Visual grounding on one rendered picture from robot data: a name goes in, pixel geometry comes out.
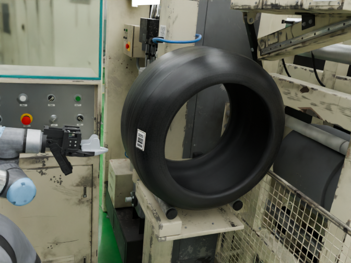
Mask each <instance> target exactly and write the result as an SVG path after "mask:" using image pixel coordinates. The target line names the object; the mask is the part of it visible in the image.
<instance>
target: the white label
mask: <svg viewBox="0 0 351 263"><path fill-rule="evenodd" d="M145 136H146V133H145V132H143V131H141V130H139V129H138V130H137V138H136V147H137V148H139V149H140V150H143V151H144V145H145Z"/></svg>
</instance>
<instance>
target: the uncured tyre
mask: <svg viewBox="0 0 351 263"><path fill-rule="evenodd" d="M221 83H222V84H223V85H224V87H225V89H226V91H227V94H228V97H229V103H230V113H229V120H228V123H227V126H226V129H225V131H224V133H223V134H222V136H221V138H220V139H219V140H218V141H217V143H216V144H215V145H214V146H213V147H212V148H210V149H209V150H208V151H207V152H205V153H204V154H202V155H200V156H198V157H196V158H192V159H189V160H181V161H177V160H170V159H166V158H165V142H166V136H167V133H168V130H169V127H170V125H171V123H172V121H173V119H174V117H175V115H176V114H177V112H178V111H179V109H180V108H181V107H182V106H183V105H184V104H185V103H186V102H187V101H188V100H189V99H190V98H191V97H192V96H194V95H196V94H197V93H199V92H200V91H202V90H204V89H206V88H208V87H211V86H214V85H218V84H221ZM138 129H139V130H141V131H143V132H145V133H146V136H145V145H144V151H143V150H140V149H139V148H137V147H136V138H137V130H138ZM284 129H285V108H284V103H283V98H282V95H281V93H280V90H279V88H278V86H277V84H276V82H275V81H274V79H273V78H272V77H271V76H270V74H269V73H268V72H267V71H266V70H265V69H264V68H263V67H261V66H260V65H259V64H258V63H257V62H255V61H254V60H252V59H250V58H248V57H246V56H244V55H242V54H239V53H235V52H231V51H226V50H222V49H217V48H214V47H210V46H201V45H196V46H186V47H182V48H179V49H176V50H173V51H171V52H168V53H166V54H164V55H163V56H161V57H159V58H157V59H156V60H154V61H153V62H152V63H150V64H149V65H148V66H147V67H146V68H145V69H144V70H143V71H142V72H141V73H140V74H139V75H138V77H137V78H136V79H135V81H134V82H133V84H132V86H131V88H130V89H129V91H128V94H127V96H126V99H125V102H124V105H123V109H122V115H121V137H122V142H123V146H124V149H125V152H126V154H127V156H128V158H129V160H130V161H131V163H132V165H133V167H134V169H135V170H136V172H137V174H138V176H139V178H140V179H141V181H142V182H143V184H144V185H145V186H146V187H147V188H148V189H149V190H150V191H151V192H152V193H153V194H154V195H155V196H157V197H158V198H160V199H161V200H163V201H164V202H166V203H168V204H170V205H172V206H175V207H178V208H181V209H186V210H208V209H214V208H218V207H221V206H224V205H226V204H228V203H231V202H233V201H235V200H236V199H238V198H240V197H241V196H243V195H245V194H246V193H247V192H249V191H250V190H251V189H252V188H254V187H255V186H256V185H257V184H258V183H259V182H260V181H261V180H262V178H263V177H264V176H265V175H266V174H267V172H268V171H269V169H270V168H271V166H272V165H273V163H274V161H275V159H276V157H277V154H278V152H279V149H280V146H281V143H282V139H283V135H284Z"/></svg>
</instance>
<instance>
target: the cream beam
mask: <svg viewBox="0 0 351 263"><path fill-rule="evenodd" d="M230 9H235V10H251V11H259V12H260V13H266V14H275V15H295V12H299V13H311V14H315V15H318V14H324V15H351V0H337V1H314V2H313V0H231V4H230Z"/></svg>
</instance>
